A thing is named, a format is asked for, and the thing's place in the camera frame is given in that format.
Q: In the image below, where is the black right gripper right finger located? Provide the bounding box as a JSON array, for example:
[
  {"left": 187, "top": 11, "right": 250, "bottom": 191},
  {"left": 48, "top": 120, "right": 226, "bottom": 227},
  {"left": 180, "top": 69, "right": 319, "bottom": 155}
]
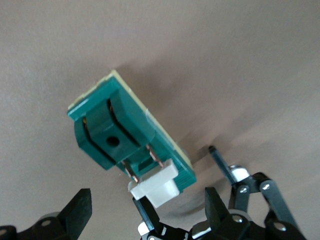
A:
[{"left": 191, "top": 186, "right": 251, "bottom": 240}]

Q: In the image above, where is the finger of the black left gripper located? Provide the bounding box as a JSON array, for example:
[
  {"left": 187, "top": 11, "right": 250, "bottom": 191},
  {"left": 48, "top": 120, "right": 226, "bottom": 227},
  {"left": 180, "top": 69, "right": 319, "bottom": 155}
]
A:
[
  {"left": 131, "top": 196, "right": 192, "bottom": 240},
  {"left": 208, "top": 145, "right": 308, "bottom": 240}
]

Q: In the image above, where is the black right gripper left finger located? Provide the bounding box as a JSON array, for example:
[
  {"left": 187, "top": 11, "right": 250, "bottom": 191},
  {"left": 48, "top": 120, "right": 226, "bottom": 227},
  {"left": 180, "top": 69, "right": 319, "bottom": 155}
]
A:
[{"left": 17, "top": 188, "right": 93, "bottom": 240}]

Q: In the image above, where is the green load switch white handle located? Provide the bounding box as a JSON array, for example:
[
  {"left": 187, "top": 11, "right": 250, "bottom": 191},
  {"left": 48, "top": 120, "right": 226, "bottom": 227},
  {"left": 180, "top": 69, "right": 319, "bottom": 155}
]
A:
[{"left": 66, "top": 69, "right": 197, "bottom": 209}]

